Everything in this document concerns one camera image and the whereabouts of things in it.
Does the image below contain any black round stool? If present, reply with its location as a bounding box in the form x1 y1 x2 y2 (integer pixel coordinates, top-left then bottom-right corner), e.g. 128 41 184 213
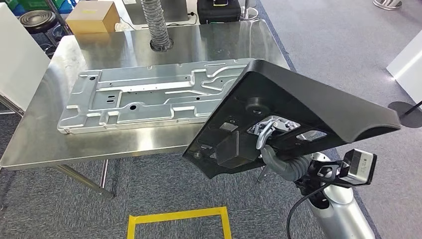
19 9 72 57

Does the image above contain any black round floor base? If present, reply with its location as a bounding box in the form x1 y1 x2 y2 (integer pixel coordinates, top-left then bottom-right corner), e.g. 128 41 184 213
387 100 422 129

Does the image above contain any black plastic panel part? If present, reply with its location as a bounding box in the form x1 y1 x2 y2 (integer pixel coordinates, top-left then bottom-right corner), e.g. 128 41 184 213
182 59 402 180

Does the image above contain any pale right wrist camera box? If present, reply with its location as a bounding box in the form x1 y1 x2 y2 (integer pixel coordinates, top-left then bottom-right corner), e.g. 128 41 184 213
339 149 378 186

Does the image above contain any grey metal floor frame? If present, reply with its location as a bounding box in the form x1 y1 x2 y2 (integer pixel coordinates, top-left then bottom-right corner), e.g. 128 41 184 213
0 94 26 118

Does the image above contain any large white panel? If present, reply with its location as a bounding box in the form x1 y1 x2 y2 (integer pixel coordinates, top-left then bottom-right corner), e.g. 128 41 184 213
0 2 51 113

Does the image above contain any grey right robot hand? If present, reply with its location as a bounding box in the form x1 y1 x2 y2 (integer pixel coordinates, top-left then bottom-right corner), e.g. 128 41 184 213
247 115 301 181

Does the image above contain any white flat board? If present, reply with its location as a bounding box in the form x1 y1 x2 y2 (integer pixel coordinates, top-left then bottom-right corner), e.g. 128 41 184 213
386 29 422 106

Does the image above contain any grey corrugated hose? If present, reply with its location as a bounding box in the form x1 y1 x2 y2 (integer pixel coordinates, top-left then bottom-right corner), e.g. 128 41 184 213
140 0 174 52

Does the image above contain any stainless steel workbench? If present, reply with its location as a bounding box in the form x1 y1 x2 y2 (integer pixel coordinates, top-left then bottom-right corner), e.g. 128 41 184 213
0 19 291 200

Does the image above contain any grey flat panel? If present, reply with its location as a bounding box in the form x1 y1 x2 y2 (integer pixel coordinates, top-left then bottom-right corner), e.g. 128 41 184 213
122 0 190 26

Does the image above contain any stamped sheet metal panel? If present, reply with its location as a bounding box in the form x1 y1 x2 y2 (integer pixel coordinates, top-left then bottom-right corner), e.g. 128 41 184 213
57 58 256 135

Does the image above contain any yellow floor tape square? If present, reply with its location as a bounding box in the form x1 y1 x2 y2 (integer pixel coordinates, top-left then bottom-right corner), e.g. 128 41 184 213
126 207 232 239

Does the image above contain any brown cardboard box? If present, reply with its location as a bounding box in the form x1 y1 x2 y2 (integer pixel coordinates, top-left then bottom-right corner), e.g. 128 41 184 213
65 0 121 35

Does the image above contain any black hard carry case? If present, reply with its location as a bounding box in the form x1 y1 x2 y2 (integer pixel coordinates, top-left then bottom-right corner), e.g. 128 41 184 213
197 0 242 25

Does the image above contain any stanchion post with round base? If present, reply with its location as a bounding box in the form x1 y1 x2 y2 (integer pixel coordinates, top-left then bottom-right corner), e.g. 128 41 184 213
240 0 261 21
373 0 403 11

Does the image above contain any blue rack with green crates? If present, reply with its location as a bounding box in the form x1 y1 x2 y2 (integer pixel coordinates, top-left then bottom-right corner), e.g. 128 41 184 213
0 0 79 18

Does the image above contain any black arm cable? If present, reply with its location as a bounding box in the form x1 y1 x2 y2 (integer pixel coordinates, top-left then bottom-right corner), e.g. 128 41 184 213
286 182 331 239

